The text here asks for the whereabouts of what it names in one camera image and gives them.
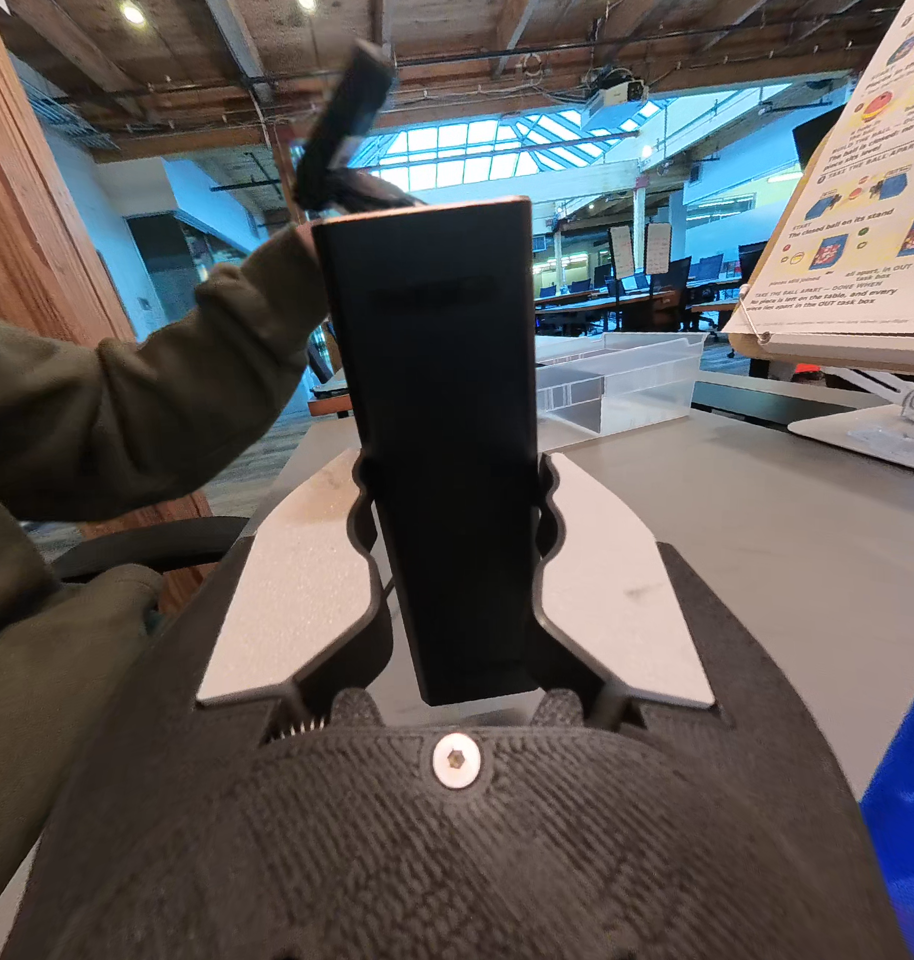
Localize black rectangular box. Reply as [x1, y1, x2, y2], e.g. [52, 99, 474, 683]
[312, 196, 542, 706]

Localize black table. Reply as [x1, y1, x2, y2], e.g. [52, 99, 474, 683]
[691, 381, 889, 432]

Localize white board stand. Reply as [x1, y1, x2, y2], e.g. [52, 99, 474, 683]
[788, 366, 914, 476]

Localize person's green jacket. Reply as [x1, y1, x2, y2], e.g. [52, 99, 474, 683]
[0, 311, 165, 894]

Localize printed instruction board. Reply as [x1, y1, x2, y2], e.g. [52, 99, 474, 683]
[723, 0, 914, 376]

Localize ceiling projector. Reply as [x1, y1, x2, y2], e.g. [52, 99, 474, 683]
[583, 71, 649, 114]

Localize black chair armrest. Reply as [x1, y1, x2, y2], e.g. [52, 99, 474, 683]
[52, 516, 249, 582]

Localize blue cloth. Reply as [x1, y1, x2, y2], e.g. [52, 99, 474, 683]
[860, 673, 914, 960]

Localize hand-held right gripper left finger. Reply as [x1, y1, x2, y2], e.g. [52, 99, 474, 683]
[196, 447, 395, 708]

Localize wire cable tray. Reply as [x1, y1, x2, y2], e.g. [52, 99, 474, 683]
[25, 82, 116, 151]

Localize person's left forearm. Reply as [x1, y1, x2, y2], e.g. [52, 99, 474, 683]
[89, 225, 336, 522]

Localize black office chair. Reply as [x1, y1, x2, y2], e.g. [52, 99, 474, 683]
[655, 257, 692, 331]

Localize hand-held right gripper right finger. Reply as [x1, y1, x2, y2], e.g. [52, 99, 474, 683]
[530, 452, 718, 710]

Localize clear plastic bin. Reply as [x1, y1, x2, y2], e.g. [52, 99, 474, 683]
[535, 332, 709, 438]

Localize grey desk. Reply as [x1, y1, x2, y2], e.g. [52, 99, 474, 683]
[0, 408, 914, 960]

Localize wooden pillar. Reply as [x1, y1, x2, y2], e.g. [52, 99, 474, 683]
[0, 0, 216, 618]

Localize black monitor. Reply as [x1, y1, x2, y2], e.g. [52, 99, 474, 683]
[793, 105, 848, 170]

